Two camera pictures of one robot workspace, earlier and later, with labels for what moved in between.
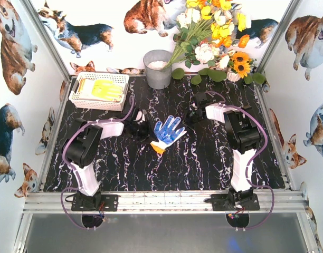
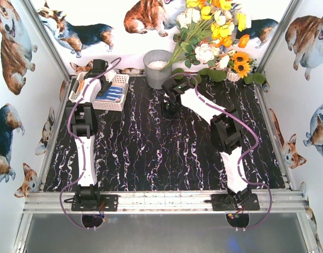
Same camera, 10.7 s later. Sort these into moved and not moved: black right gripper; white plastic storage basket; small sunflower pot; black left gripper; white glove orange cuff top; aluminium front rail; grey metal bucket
Moved: white glove orange cuff top; black left gripper; black right gripper
Not moved: aluminium front rail; small sunflower pot; grey metal bucket; white plastic storage basket
